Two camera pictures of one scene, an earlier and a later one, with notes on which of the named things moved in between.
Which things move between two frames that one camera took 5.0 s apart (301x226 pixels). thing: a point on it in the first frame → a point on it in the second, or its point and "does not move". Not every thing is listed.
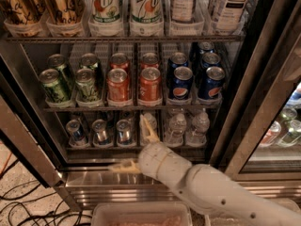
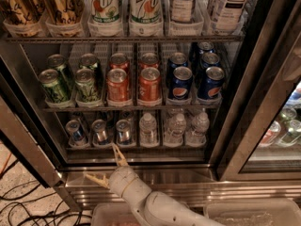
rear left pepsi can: (176, 60) does not move
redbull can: (100, 133) does not move
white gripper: (154, 161) → (120, 180)
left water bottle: (152, 124) does not move
